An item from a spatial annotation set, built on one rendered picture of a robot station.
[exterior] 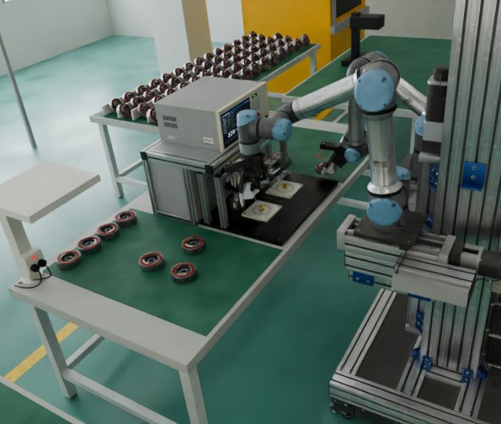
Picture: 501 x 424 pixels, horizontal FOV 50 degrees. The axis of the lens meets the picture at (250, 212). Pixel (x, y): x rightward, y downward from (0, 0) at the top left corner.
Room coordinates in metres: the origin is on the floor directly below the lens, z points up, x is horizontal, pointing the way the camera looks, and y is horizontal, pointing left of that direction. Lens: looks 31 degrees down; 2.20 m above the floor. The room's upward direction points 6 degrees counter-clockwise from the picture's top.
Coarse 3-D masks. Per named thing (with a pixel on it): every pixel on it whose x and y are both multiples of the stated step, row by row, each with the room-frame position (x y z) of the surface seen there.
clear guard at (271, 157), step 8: (272, 152) 2.39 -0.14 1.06; (232, 160) 2.35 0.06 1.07; (264, 160) 2.31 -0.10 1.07; (272, 160) 2.30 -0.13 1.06; (280, 160) 2.31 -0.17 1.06; (288, 160) 2.33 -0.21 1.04; (240, 168) 2.25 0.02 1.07; (272, 168) 2.23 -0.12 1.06; (288, 168) 2.28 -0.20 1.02; (272, 176) 2.19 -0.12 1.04; (280, 176) 2.22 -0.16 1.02; (272, 184) 2.15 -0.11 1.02
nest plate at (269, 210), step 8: (256, 200) 2.43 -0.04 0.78; (248, 208) 2.36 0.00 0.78; (256, 208) 2.35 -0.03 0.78; (264, 208) 2.34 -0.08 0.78; (272, 208) 2.34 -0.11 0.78; (280, 208) 2.34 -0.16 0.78; (248, 216) 2.29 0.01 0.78; (256, 216) 2.27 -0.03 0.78; (264, 216) 2.26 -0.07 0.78; (272, 216) 2.27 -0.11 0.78
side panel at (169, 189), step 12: (144, 168) 2.45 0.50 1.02; (156, 168) 2.43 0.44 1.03; (168, 168) 2.38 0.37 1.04; (180, 168) 2.34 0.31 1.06; (156, 180) 2.44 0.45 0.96; (168, 180) 2.39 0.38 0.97; (180, 180) 2.34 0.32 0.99; (156, 192) 2.45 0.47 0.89; (168, 192) 2.40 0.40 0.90; (180, 192) 2.35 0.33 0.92; (156, 204) 2.45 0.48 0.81; (168, 204) 2.41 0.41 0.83; (180, 204) 2.36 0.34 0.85; (192, 204) 2.30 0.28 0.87; (168, 216) 2.40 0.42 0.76; (180, 216) 2.36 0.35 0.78; (192, 216) 2.31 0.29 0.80
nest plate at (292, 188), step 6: (282, 180) 2.62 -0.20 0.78; (276, 186) 2.56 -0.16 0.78; (282, 186) 2.55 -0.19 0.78; (288, 186) 2.54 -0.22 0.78; (294, 186) 2.54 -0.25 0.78; (300, 186) 2.53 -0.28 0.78; (270, 192) 2.50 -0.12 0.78; (276, 192) 2.49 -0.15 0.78; (282, 192) 2.49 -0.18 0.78; (288, 192) 2.48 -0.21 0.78; (294, 192) 2.47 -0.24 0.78; (288, 198) 2.43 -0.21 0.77
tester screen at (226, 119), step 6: (246, 102) 2.53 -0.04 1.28; (240, 108) 2.48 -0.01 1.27; (246, 108) 2.52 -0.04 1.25; (228, 114) 2.40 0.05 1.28; (234, 114) 2.43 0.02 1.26; (222, 120) 2.35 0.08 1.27; (228, 120) 2.39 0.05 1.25; (234, 120) 2.43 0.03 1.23; (222, 126) 2.35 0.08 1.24; (228, 126) 2.39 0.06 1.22; (234, 126) 2.43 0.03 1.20; (228, 132) 2.38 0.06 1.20; (228, 138) 2.38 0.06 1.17; (228, 144) 2.37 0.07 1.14
